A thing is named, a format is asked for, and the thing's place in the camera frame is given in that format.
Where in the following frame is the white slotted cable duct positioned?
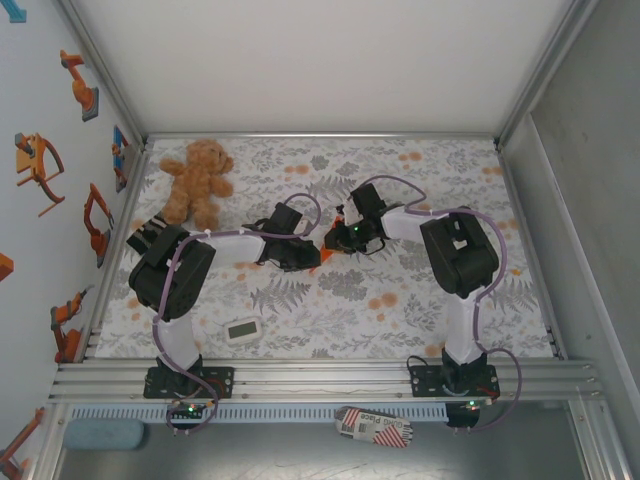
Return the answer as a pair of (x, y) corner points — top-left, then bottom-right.
(69, 403), (450, 423)

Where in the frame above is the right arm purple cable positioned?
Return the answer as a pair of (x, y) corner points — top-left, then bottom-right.
(362, 174), (522, 434)

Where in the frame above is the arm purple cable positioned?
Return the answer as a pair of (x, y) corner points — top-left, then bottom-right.
(362, 174), (522, 434)
(152, 192), (322, 436)

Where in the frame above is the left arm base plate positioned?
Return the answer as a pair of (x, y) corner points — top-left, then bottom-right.
(143, 365), (236, 400)

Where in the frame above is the floral table mat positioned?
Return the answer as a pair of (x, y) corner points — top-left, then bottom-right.
(93, 136), (560, 360)

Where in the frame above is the blue-grey sponge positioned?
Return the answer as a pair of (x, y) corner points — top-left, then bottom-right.
(63, 418), (147, 452)

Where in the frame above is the aluminium profile frame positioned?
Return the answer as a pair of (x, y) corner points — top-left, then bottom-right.
(47, 0), (632, 480)

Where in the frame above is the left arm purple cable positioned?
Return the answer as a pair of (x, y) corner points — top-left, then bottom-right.
(152, 192), (322, 436)

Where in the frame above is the teal wall sticker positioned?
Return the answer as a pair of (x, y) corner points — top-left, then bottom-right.
(0, 0), (29, 24)

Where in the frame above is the blue orange wall sticker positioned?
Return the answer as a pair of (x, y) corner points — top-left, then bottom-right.
(110, 124), (133, 194)

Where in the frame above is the red striped printed packet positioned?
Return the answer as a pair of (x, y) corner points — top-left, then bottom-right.
(333, 405), (415, 450)

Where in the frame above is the orange cloth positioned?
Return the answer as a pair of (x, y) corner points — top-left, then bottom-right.
(308, 213), (347, 275)

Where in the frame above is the brown teddy bear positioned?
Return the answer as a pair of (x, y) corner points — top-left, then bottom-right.
(158, 138), (236, 229)

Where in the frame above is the white digital timer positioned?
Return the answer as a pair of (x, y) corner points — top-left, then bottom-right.
(222, 315), (264, 346)

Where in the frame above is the orange claw machine sticker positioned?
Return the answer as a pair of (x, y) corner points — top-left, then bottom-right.
(13, 131), (68, 218)

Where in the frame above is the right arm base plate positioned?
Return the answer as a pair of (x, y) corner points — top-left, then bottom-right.
(408, 364), (501, 400)

